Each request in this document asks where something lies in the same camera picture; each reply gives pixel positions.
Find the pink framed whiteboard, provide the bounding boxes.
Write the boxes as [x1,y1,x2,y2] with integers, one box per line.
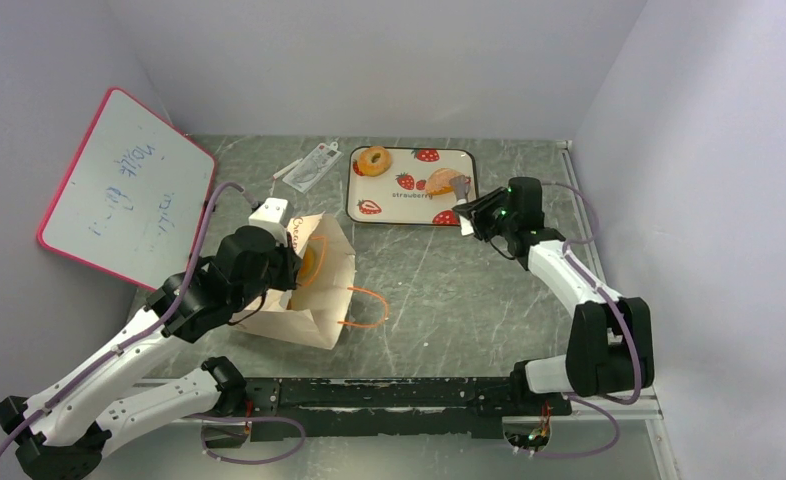
[36,87,216,290]

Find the fake orange donut bread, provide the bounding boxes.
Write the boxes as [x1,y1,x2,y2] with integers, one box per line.
[354,146,392,177]

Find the small plastic packet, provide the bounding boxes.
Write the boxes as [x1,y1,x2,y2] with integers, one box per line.
[282,141,342,193]

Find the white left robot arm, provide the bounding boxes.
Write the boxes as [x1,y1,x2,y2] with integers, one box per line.
[0,221,301,479]

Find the white marker pen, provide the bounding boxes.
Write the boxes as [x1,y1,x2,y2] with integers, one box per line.
[272,158,303,181]

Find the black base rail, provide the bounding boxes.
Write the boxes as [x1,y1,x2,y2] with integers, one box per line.
[236,377,572,441]

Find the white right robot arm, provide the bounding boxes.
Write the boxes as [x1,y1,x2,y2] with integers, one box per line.
[452,177,654,414]

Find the beige paper bag orange handles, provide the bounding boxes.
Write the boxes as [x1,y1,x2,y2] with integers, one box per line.
[229,213,390,350]

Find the metal kitchen tongs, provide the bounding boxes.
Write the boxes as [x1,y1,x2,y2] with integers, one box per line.
[449,175,474,237]

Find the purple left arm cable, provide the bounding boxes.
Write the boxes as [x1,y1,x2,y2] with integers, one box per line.
[0,182,307,480]

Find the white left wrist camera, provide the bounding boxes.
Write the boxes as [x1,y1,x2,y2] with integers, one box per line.
[248,197,293,246]

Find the strawberry print tray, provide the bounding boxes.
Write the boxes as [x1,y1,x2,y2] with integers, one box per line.
[345,146,478,226]

